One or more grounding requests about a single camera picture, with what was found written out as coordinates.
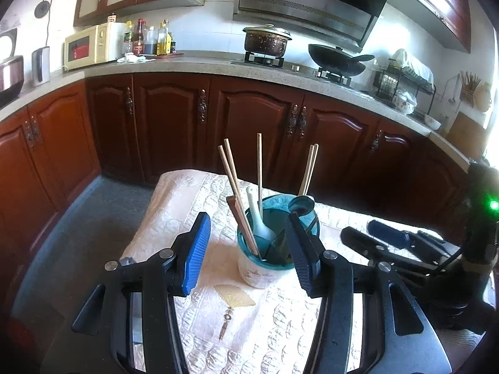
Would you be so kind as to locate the white quilted table cloth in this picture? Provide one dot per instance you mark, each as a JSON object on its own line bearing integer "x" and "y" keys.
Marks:
{"x": 226, "y": 325}

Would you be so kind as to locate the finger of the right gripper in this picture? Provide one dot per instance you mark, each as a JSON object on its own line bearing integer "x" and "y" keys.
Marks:
{"x": 388, "y": 234}
{"x": 377, "y": 252}

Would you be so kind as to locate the white ceramic soup spoon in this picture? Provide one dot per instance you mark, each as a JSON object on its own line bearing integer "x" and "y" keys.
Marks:
{"x": 259, "y": 227}

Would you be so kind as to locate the dark sauce bottle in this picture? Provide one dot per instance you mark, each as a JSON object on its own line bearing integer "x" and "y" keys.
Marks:
{"x": 138, "y": 38}

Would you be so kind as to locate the light wooden chopstick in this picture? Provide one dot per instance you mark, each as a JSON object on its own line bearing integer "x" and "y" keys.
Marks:
{"x": 229, "y": 153}
{"x": 232, "y": 183}
{"x": 259, "y": 172}

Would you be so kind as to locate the yellow oil bottle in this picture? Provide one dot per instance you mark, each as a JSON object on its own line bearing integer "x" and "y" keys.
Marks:
{"x": 163, "y": 39}

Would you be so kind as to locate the steel range hood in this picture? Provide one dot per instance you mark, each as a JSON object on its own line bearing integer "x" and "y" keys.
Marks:
{"x": 312, "y": 4}

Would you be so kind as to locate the cream microwave oven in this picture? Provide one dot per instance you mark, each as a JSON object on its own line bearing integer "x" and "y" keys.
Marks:
{"x": 95, "y": 45}

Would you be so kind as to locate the steel electric kettle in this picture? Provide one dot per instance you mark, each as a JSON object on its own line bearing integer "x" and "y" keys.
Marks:
{"x": 40, "y": 65}

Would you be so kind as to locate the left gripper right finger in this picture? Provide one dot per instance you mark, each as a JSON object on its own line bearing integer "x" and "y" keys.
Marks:
{"x": 314, "y": 273}

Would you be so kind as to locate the brown wooden chopstick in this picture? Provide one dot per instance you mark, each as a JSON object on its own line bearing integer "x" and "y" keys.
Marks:
{"x": 241, "y": 225}
{"x": 249, "y": 229}

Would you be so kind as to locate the wooden cutting board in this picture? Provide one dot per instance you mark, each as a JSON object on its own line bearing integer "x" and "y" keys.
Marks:
{"x": 467, "y": 136}

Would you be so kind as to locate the dark metal spoon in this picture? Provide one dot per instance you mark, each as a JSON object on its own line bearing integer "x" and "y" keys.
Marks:
{"x": 301, "y": 205}

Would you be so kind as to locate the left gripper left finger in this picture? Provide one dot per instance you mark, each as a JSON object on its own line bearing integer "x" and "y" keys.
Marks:
{"x": 189, "y": 249}

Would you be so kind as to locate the brown lidded cooking pot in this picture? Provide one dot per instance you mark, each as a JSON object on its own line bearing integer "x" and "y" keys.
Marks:
{"x": 266, "y": 39}

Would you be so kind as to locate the floral ceramic bowl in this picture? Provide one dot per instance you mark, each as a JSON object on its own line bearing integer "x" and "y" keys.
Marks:
{"x": 404, "y": 102}

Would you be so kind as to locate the gas stove top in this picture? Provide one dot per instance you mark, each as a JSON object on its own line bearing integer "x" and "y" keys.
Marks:
{"x": 251, "y": 59}

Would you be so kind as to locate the black dish drying rack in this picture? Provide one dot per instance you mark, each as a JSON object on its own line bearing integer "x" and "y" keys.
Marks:
{"x": 394, "y": 83}

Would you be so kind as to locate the black wok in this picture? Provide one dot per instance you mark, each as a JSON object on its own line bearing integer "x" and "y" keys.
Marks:
{"x": 336, "y": 61}

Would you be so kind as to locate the teal rimmed white utensil holder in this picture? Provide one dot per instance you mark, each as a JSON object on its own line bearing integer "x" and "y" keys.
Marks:
{"x": 275, "y": 260}

